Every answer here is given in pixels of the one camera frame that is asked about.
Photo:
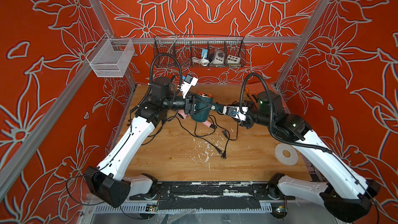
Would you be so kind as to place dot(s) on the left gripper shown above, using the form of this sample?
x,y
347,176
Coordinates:
x,y
189,104

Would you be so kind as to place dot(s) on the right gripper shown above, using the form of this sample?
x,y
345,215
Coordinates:
x,y
244,124

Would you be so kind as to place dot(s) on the dark green hair dryer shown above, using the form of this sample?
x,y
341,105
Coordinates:
x,y
210,105

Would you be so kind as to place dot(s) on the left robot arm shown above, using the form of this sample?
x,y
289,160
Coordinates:
x,y
106,181

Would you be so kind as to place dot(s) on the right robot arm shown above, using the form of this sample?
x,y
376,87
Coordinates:
x,y
344,194

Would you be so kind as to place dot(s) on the pink hair dryer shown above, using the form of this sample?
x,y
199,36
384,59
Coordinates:
x,y
183,116

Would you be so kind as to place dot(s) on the orange tool case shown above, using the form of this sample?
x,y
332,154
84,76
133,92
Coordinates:
x,y
251,92

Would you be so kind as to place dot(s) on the blue small box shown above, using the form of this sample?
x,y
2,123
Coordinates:
x,y
204,54

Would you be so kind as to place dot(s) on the white power adapter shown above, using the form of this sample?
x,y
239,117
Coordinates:
x,y
218,57

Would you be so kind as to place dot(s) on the white tape roll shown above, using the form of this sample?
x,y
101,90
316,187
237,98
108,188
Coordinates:
x,y
286,154

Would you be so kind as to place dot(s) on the white socket cube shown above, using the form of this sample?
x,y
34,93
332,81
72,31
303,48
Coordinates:
x,y
233,61

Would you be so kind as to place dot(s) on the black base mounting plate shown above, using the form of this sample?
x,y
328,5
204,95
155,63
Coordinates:
x,y
239,196

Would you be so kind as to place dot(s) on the clear plastic bin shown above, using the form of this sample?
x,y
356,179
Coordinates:
x,y
108,60

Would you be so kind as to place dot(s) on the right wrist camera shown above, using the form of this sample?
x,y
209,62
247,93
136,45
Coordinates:
x,y
234,112

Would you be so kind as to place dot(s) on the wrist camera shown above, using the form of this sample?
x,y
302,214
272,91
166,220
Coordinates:
x,y
188,82
234,112

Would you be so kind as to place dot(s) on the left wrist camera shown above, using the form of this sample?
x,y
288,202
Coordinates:
x,y
188,82

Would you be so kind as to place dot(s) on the black wire wall basket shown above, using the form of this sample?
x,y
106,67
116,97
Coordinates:
x,y
186,50

